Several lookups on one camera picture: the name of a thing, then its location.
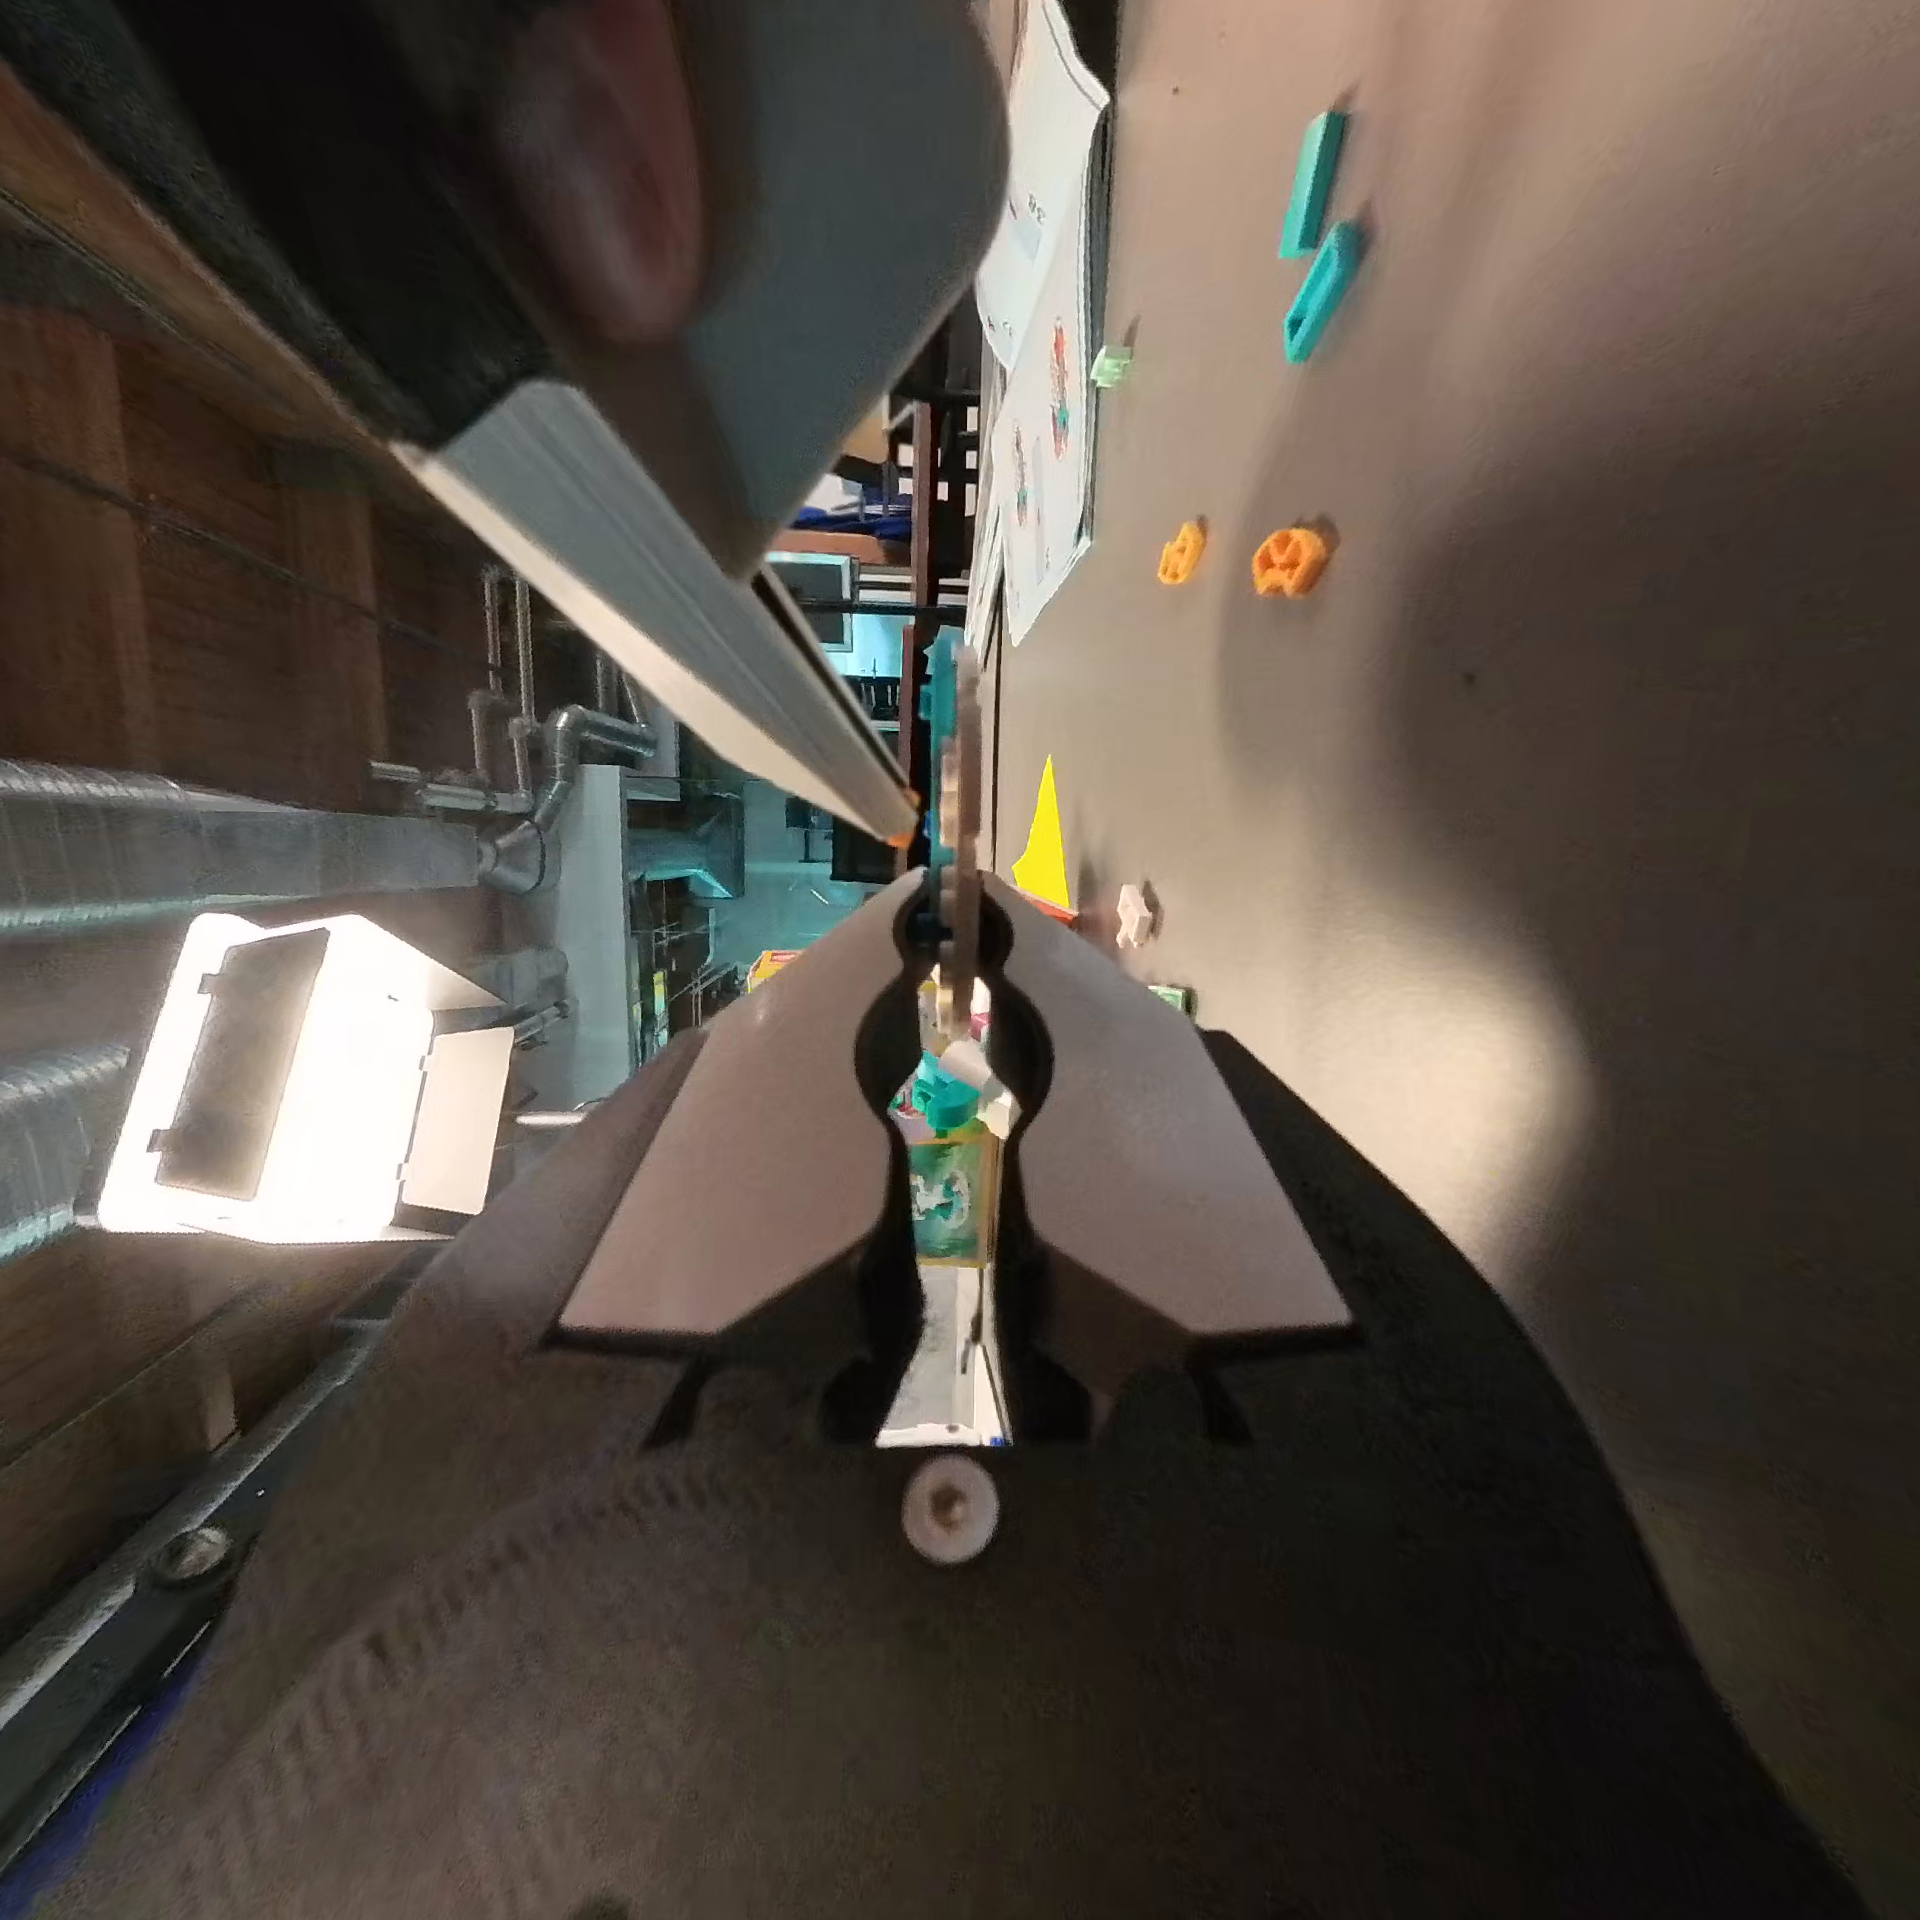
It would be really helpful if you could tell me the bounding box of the yellow paper note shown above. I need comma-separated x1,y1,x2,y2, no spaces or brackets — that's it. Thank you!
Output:
1013,754,1078,910

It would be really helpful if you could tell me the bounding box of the white lamp light panel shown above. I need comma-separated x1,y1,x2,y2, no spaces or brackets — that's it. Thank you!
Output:
96,908,523,1249

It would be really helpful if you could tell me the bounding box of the open instruction booklet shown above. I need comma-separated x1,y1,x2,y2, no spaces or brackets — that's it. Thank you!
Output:
972,0,1113,649

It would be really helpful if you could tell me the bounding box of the white brick animal model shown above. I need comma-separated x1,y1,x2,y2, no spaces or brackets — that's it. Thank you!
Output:
898,891,1084,1149

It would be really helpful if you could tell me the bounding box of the person's right hand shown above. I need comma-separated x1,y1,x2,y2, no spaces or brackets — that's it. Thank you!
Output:
499,0,707,349

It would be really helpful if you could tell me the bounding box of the yellow toy set box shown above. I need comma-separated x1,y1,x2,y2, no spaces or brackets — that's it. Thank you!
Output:
744,942,1003,1273

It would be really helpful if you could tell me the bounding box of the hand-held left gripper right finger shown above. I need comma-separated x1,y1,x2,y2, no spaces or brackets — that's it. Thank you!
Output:
983,885,1358,1441

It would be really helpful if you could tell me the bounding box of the grey pipe cluster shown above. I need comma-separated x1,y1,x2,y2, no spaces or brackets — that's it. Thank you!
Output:
361,569,667,903

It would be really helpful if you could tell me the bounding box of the black panel on stand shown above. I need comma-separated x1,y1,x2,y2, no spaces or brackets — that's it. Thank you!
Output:
762,547,857,656

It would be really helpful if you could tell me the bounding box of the teal flat tile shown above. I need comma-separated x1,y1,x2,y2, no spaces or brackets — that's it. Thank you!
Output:
1280,220,1372,370
1273,107,1353,265

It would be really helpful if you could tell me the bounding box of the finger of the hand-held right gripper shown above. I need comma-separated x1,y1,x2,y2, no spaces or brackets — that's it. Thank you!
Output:
388,380,925,838
526,0,1013,794

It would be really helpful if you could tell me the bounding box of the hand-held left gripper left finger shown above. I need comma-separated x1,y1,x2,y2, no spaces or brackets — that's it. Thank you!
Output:
556,866,948,1441

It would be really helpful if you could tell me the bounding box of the silver ventilation duct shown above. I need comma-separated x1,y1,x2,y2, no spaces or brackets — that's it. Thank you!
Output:
0,754,499,941
0,1033,140,1264

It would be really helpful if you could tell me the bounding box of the round white brick plate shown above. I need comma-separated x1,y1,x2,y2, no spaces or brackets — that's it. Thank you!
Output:
911,628,1003,1053

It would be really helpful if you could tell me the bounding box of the black metal rail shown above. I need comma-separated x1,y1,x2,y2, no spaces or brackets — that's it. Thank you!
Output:
0,1315,379,1729

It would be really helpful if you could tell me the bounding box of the long wooden table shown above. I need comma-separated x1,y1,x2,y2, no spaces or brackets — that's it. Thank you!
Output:
883,391,978,740

